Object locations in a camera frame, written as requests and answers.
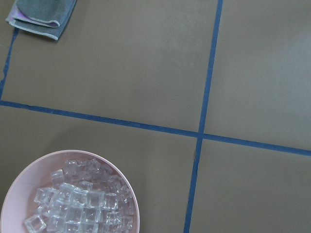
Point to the grey folded cloth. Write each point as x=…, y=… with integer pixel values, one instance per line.
x=42, y=17

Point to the pink bowl of ice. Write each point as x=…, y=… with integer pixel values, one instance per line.
x=19, y=201

